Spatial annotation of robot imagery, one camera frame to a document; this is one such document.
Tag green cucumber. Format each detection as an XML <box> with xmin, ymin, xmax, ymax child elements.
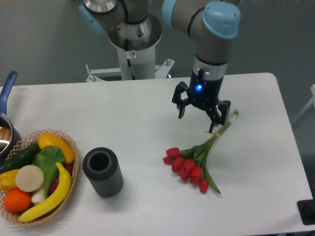
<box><xmin>0</xmin><ymin>143</ymin><xmax>40</xmax><ymax>174</ymax></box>

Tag yellow bell pepper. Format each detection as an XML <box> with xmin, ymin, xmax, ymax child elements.
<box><xmin>0</xmin><ymin>169</ymin><xmax>19</xmax><ymax>192</ymax></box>

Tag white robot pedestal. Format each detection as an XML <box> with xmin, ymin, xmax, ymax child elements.
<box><xmin>86</xmin><ymin>13</ymin><xmax>175</xmax><ymax>82</ymax></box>

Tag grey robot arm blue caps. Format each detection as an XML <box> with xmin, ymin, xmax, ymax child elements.
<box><xmin>79</xmin><ymin>0</ymin><xmax>241</xmax><ymax>127</ymax></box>

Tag red tulip bouquet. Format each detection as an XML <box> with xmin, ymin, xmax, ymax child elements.
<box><xmin>163</xmin><ymin>110</ymin><xmax>239</xmax><ymax>194</ymax></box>

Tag dark red fruit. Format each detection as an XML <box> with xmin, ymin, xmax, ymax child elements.
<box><xmin>49</xmin><ymin>163</ymin><xmax>73</xmax><ymax>195</ymax></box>

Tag yellow banana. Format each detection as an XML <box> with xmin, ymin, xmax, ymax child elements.
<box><xmin>18</xmin><ymin>162</ymin><xmax>71</xmax><ymax>223</ymax></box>

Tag beige round disc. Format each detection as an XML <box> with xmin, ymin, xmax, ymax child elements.
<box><xmin>15</xmin><ymin>165</ymin><xmax>44</xmax><ymax>192</ymax></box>

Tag white frame at right edge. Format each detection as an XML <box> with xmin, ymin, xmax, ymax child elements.
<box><xmin>292</xmin><ymin>84</ymin><xmax>315</xmax><ymax>130</ymax></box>

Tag black cable on pedestal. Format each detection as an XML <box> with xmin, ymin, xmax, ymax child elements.
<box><xmin>124</xmin><ymin>39</ymin><xmax>136</xmax><ymax>81</ymax></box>

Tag blue handled saucepan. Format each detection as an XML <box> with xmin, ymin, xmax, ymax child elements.
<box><xmin>0</xmin><ymin>71</ymin><xmax>21</xmax><ymax>165</ymax></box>

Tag yellow squash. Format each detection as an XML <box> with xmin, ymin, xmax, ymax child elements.
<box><xmin>38</xmin><ymin>133</ymin><xmax>74</xmax><ymax>164</ymax></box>

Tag dark grey ribbed vase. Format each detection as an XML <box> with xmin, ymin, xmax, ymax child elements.
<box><xmin>83</xmin><ymin>147</ymin><xmax>124</xmax><ymax>198</ymax></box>

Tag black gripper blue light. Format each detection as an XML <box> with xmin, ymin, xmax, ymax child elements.
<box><xmin>172</xmin><ymin>69</ymin><xmax>231</xmax><ymax>133</ymax></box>

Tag green bok choy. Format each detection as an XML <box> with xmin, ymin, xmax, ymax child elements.
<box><xmin>31</xmin><ymin>146</ymin><xmax>65</xmax><ymax>205</ymax></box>

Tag woven wicker basket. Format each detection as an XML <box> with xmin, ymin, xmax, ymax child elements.
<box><xmin>0</xmin><ymin>128</ymin><xmax>80</xmax><ymax>227</ymax></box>

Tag black device at table edge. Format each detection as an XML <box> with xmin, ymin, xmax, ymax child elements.
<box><xmin>297</xmin><ymin>199</ymin><xmax>315</xmax><ymax>225</ymax></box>

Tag orange fruit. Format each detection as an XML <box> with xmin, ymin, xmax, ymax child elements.
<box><xmin>3</xmin><ymin>188</ymin><xmax>31</xmax><ymax>212</ymax></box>

